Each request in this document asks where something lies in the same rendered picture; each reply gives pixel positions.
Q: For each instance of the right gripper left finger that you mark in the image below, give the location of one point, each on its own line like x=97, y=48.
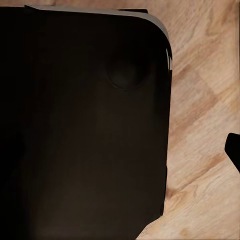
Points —
x=12, y=148

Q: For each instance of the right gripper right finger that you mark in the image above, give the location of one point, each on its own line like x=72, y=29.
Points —
x=232, y=148

